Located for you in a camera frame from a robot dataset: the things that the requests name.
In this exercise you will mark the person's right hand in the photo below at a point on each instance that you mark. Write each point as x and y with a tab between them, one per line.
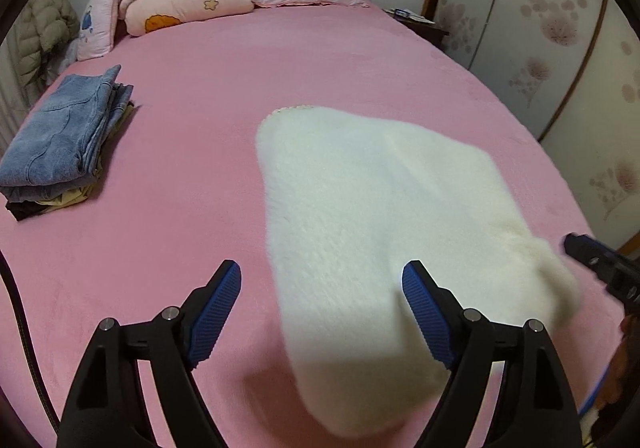
625	358

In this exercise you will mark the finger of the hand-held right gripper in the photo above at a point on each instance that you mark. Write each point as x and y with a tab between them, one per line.
582	248

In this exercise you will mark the folded blue jeans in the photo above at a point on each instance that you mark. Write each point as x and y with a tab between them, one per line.
60	128

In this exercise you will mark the dark wooden nightstand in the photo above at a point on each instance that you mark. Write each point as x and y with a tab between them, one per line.
425	31

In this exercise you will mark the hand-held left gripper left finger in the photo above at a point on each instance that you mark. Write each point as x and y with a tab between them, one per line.
215	313

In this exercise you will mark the pink star print quilt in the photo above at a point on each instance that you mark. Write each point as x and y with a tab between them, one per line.
200	3

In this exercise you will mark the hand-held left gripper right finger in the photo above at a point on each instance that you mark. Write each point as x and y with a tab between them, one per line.
425	318

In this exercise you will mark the floral sliding wardrobe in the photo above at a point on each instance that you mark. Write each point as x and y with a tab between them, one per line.
550	28

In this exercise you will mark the folded dark garment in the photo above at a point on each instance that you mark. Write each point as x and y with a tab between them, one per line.
22	209

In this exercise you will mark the pink bed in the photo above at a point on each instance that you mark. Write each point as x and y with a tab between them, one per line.
200	153

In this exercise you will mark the pale green puffer jacket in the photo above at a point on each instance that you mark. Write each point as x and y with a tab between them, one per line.
40	28

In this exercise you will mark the white fuzzy sweater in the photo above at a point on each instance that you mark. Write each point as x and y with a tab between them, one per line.
375	203

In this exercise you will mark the papers on nightstand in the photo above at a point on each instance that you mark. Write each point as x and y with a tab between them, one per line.
407	14

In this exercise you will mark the pink cartoon print pillow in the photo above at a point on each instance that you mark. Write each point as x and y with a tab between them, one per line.
97	23

